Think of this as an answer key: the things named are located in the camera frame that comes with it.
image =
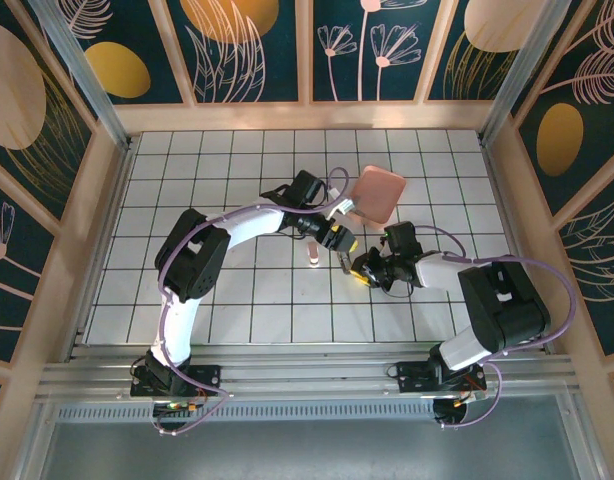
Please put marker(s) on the small white pink tube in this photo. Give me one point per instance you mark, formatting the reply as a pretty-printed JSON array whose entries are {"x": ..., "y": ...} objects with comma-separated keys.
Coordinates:
[{"x": 314, "y": 256}]

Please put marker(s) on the pink plastic tray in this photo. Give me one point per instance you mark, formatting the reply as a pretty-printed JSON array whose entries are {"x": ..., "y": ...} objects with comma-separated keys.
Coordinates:
[{"x": 379, "y": 195}]

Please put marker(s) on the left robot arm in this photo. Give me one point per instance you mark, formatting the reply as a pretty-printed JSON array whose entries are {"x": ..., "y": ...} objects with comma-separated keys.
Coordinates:
[{"x": 247, "y": 227}]

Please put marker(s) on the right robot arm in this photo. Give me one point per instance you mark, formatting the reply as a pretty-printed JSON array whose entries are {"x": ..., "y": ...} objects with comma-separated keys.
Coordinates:
[{"x": 437, "y": 270}]

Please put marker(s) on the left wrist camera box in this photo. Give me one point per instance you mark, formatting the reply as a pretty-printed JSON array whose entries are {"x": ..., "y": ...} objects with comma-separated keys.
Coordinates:
[{"x": 344, "y": 206}]

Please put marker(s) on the aluminium mounting rail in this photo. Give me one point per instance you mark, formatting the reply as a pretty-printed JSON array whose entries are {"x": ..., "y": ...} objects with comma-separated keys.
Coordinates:
[{"x": 307, "y": 370}]

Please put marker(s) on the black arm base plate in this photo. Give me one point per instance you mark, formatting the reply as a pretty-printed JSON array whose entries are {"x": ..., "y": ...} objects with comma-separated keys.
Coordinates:
[
  {"x": 207, "y": 377},
  {"x": 412, "y": 375}
]

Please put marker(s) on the aluminium table edge rail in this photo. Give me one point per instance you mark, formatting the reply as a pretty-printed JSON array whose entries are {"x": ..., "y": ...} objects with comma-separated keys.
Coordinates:
[
  {"x": 118, "y": 197},
  {"x": 502, "y": 200}
]

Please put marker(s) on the aluminium frame post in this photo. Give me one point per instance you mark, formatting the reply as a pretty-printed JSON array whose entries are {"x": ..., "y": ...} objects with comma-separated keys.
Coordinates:
[
  {"x": 522, "y": 65},
  {"x": 87, "y": 85}
]

